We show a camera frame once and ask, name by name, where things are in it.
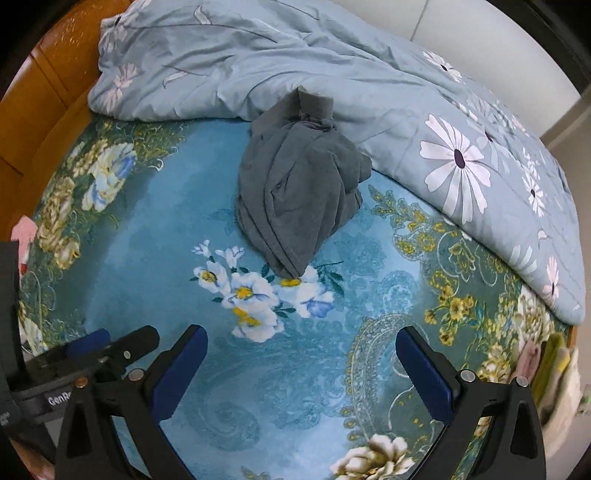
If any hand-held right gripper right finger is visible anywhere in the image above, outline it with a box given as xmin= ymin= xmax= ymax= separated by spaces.
xmin=396 ymin=325 xmax=548 ymax=480

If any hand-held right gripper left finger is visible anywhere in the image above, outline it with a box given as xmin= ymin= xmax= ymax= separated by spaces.
xmin=55 ymin=324 xmax=209 ymax=480

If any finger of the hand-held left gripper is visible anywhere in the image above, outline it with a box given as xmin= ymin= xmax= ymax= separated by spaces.
xmin=95 ymin=325 xmax=161 ymax=376
xmin=65 ymin=329 xmax=112 ymax=360

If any grey garment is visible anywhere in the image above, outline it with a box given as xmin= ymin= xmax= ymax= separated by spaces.
xmin=235 ymin=85 xmax=373 ymax=281

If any pink cloth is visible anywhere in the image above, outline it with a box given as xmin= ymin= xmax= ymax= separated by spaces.
xmin=515 ymin=342 xmax=542 ymax=384

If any yellow-green cloth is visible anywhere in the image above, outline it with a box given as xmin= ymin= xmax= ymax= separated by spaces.
xmin=533 ymin=332 xmax=571 ymax=402

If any pink item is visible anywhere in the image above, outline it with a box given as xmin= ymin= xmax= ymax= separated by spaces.
xmin=10 ymin=217 xmax=38 ymax=278

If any cream cloth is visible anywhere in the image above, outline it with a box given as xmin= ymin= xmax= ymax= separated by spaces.
xmin=540 ymin=346 xmax=583 ymax=444

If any teal floral bed blanket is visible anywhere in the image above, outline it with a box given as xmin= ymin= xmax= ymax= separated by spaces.
xmin=16 ymin=113 xmax=573 ymax=480

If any wooden headboard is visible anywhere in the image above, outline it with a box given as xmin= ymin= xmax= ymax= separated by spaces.
xmin=0 ymin=0 xmax=134 ymax=259

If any light blue floral quilt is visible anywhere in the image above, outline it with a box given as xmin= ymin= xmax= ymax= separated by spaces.
xmin=87 ymin=0 xmax=587 ymax=326

